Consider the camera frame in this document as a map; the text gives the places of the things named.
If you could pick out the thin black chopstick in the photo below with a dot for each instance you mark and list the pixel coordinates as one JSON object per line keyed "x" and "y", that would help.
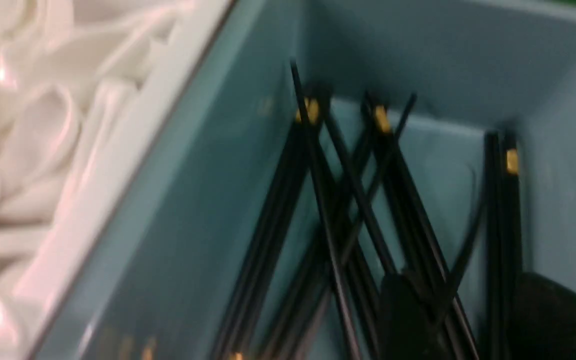
{"x": 335, "y": 277}

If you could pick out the black chopstick gold band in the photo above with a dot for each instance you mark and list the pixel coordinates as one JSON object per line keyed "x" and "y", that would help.
{"x": 257, "y": 271}

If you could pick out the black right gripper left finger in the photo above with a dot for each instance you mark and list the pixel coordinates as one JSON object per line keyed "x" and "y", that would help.
{"x": 401, "y": 323}

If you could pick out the blue chopstick bin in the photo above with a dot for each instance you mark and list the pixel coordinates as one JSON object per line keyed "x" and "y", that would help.
{"x": 158, "y": 281}

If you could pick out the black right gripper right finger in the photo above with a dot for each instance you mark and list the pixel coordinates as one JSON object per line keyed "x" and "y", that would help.
{"x": 542, "y": 320}

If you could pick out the white spoon tray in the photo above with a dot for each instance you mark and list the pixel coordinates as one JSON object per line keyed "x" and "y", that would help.
{"x": 127, "y": 62}

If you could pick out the white plastic soup spoon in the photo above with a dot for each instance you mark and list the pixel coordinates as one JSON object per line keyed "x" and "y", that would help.
{"x": 43, "y": 132}

